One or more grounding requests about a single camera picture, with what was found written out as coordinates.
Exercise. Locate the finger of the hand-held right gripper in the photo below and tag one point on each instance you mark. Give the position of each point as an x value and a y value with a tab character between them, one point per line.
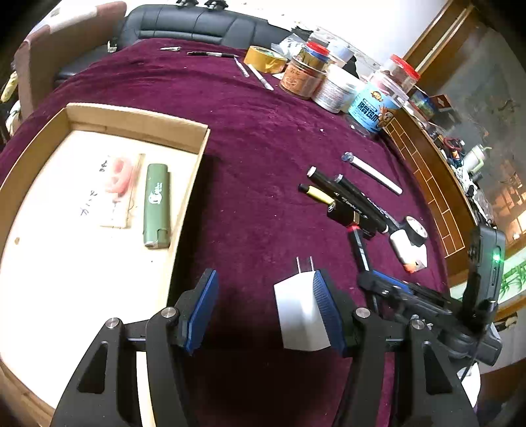
390	283
411	308

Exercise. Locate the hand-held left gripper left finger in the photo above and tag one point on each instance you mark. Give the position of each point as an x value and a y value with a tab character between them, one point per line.
201	312

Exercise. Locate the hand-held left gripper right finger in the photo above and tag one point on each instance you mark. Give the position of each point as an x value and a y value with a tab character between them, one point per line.
328	316

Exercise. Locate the white power adapter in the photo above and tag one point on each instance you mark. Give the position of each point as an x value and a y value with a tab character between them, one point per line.
300	316

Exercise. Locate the small white box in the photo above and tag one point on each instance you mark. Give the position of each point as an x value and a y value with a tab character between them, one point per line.
404	252

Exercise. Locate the black pen with red tip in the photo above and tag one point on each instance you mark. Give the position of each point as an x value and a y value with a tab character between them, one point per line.
361	248

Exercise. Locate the white tape roll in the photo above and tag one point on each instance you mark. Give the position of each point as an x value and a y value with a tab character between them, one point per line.
417	230

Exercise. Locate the black gold battery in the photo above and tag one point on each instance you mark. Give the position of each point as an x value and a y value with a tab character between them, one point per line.
347	215

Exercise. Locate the black marker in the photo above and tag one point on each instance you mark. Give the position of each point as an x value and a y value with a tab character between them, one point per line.
370	201
349	197

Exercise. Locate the yellow pen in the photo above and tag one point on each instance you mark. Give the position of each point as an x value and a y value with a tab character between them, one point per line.
316	194

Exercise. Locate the shallow wooden tray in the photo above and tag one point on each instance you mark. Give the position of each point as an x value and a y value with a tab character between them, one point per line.
41	287

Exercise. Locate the white plastic object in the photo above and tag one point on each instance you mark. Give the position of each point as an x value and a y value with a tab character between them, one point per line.
470	386

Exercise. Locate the wooden sideboard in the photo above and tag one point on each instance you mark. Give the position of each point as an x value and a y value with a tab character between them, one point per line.
431	180

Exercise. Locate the white tube with blue cap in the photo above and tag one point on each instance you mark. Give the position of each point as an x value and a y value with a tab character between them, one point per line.
376	174

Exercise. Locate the white kettle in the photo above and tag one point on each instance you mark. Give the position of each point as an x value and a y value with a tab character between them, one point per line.
476	158

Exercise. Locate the green lighter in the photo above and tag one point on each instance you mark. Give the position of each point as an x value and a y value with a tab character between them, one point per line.
156	205

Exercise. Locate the pink plastic piece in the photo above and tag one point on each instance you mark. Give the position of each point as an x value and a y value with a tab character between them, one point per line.
119	174

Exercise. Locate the blue label plastic jar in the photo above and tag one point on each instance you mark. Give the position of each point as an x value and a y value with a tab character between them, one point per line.
378	102

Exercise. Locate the silver round tin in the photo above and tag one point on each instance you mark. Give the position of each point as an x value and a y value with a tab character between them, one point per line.
337	90

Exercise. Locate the brown round tin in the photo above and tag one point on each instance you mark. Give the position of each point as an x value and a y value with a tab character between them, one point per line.
300	82

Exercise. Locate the dark cloth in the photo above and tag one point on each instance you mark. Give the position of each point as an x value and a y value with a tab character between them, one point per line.
352	65

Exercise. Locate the grey round container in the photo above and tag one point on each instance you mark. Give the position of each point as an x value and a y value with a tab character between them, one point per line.
341	51

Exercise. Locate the gold jar with red lid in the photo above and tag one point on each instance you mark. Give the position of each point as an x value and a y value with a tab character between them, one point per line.
316	53

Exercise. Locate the silver craft knife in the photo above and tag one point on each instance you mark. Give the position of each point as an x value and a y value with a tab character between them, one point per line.
242	67

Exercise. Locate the yellow tape roll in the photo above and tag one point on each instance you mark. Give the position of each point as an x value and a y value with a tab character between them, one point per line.
265	59

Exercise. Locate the black ballpoint pen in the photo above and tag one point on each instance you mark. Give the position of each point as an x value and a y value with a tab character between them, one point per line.
211	53

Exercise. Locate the metal tweezers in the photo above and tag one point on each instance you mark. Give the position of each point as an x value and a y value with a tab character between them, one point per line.
170	49

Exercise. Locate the black leather sofa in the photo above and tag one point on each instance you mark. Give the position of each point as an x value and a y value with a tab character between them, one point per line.
185	24

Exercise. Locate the yellow object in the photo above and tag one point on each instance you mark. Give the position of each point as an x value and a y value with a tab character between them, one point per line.
9	86

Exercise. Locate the brown chair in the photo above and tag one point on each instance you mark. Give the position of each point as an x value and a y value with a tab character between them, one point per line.
53	45

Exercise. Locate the black figurine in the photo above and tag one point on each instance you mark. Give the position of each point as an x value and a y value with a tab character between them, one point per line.
187	2
215	3

